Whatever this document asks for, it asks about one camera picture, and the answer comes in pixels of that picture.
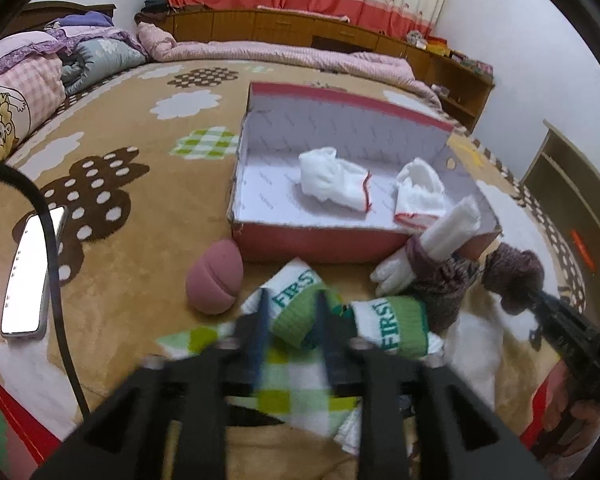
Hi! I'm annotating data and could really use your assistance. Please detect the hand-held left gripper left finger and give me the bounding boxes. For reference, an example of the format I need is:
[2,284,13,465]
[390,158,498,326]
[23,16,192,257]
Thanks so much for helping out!
[30,302,276,480]

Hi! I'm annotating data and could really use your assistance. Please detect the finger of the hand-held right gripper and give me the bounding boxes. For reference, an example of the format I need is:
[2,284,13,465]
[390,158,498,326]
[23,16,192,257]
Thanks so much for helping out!
[526,286,581,348]

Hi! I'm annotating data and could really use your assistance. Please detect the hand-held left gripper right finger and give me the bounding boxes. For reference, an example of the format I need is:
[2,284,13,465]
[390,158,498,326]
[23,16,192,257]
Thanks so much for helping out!
[315,290,551,480]

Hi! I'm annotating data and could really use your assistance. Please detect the brown knitted sock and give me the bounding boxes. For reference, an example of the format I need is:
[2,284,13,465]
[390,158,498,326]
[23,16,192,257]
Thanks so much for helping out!
[405,235,481,333]
[482,242,546,316]

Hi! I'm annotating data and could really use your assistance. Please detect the green and white sock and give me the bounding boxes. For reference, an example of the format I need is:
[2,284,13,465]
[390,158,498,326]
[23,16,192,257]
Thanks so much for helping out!
[350,295,446,361]
[240,257,343,348]

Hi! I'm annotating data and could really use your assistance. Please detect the white mesh cloth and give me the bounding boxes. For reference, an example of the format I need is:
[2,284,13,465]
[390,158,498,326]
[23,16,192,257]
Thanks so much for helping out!
[332,400,368,456]

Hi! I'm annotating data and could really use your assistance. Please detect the pink sock ball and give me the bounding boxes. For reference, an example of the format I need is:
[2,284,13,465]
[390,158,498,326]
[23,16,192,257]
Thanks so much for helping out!
[186,239,243,316]

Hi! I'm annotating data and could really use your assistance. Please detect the red cardboard shoe box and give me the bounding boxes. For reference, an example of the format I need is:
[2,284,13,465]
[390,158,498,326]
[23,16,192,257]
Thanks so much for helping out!
[227,81,503,265]

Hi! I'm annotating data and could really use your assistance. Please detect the person's right hand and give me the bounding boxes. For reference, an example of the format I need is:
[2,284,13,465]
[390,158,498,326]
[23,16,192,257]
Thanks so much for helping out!
[532,364,600,461]

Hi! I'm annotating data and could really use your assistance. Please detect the beige shelf unit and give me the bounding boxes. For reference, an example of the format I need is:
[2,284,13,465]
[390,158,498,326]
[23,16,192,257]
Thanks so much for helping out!
[520,120,600,281]

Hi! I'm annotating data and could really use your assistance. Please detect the white sock red trim left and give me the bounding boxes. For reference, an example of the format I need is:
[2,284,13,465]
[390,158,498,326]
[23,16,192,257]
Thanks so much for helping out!
[298,147,372,212]

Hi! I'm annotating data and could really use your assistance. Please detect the white sock red trim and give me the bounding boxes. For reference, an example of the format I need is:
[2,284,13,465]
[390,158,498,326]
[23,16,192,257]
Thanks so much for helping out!
[298,147,372,212]
[394,157,447,225]

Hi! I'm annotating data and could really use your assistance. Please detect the white sock red trim right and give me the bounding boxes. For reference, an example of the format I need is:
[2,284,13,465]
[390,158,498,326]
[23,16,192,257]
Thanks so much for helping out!
[394,157,447,225]

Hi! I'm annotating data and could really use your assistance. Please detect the smartphone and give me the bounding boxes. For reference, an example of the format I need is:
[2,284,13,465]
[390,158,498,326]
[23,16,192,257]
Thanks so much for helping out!
[0,205,70,339]

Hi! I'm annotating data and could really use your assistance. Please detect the colourful boxes on cabinet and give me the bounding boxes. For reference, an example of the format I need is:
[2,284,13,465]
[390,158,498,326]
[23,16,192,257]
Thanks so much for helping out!
[425,35,493,76]

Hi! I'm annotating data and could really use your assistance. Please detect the pink quilt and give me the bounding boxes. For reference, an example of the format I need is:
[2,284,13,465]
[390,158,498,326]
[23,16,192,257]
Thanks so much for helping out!
[137,22,443,111]

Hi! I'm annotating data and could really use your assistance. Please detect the long wooden cabinet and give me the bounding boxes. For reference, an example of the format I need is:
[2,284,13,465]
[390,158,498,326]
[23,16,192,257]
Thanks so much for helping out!
[135,7,496,133]

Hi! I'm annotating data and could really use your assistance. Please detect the grey flowered quilt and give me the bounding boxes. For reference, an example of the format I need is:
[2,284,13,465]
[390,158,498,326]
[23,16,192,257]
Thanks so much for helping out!
[60,37,148,96]

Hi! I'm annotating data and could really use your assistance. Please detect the pink cloth strip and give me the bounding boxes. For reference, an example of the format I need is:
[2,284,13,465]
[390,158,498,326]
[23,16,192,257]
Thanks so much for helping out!
[257,5,351,23]

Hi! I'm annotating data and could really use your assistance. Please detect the pink checked cartoon pillow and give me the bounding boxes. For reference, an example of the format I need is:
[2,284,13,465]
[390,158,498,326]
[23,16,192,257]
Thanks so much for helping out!
[0,52,67,163]

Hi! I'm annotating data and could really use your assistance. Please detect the purple quilt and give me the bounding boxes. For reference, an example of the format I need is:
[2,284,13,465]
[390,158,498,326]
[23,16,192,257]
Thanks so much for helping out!
[45,12,141,56]

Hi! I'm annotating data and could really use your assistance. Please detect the dark wooden headboard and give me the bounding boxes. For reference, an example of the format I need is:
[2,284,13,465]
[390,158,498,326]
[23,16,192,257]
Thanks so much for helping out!
[0,1,117,46]

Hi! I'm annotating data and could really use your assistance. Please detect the black cable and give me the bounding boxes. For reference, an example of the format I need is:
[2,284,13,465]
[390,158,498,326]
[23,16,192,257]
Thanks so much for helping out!
[0,161,92,418]

